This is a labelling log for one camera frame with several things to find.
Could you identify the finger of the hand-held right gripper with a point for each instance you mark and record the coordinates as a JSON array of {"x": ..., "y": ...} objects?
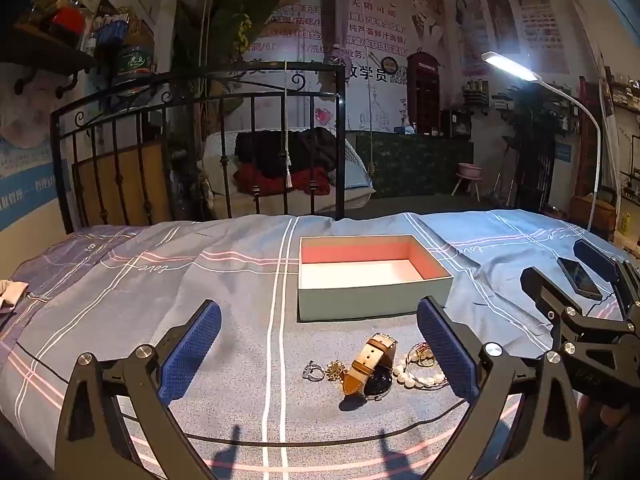
[
  {"x": 595, "y": 257},
  {"x": 542, "y": 287}
]

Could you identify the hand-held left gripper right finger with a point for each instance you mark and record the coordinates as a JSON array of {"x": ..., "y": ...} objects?
[{"x": 445, "y": 350}]

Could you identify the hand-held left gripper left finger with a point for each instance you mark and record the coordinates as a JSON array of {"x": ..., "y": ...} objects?
[{"x": 192, "y": 350}]

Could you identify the green box with pink interior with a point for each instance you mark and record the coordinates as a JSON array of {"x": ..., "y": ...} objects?
[{"x": 370, "y": 280}]

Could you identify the black smartphone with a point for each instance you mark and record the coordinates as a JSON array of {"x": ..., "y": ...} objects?
[{"x": 580, "y": 277}]

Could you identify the grey blue striped bedsheet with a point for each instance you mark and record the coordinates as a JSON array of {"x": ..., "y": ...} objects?
[{"x": 150, "y": 305}]

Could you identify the pink stool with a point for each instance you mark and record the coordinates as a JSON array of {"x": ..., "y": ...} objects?
[{"x": 469, "y": 170}]

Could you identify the dark potted plant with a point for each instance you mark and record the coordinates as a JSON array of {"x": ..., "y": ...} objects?
[{"x": 532, "y": 130}]

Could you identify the green patterned counter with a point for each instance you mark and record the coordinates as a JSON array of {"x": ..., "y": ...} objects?
[{"x": 420, "y": 165}]

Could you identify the red cloth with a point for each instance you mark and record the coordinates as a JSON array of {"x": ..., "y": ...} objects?
[{"x": 270, "y": 182}]

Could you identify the beige cloth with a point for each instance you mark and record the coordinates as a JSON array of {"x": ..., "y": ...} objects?
[{"x": 12, "y": 295}]

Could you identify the white cushioned hanging chair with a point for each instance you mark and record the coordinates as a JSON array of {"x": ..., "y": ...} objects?
[{"x": 220, "y": 160}]

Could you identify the white floor lamp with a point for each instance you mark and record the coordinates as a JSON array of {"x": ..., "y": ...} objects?
[{"x": 510, "y": 66}]

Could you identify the dark clothes pile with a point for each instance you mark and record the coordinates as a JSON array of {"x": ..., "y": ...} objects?
[{"x": 272, "y": 152}]

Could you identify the red phone booth cabinet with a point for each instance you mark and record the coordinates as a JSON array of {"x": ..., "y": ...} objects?
[{"x": 424, "y": 95}]

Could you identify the large green water bottle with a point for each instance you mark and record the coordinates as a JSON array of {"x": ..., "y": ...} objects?
[{"x": 132, "y": 67}]

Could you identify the blue wall poster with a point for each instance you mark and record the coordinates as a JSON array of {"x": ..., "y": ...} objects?
[{"x": 25, "y": 175}]

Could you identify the wall poster with portraits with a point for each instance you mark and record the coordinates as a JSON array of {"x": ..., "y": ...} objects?
[{"x": 510, "y": 25}]

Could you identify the black metal bed frame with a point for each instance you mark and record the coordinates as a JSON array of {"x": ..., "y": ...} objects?
[{"x": 200, "y": 82}]

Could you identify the large printed wall poster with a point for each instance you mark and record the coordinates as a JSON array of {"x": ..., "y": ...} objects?
[{"x": 380, "y": 20}]

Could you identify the wooden wall shelf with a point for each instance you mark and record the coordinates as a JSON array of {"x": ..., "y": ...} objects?
[{"x": 45, "y": 52}]

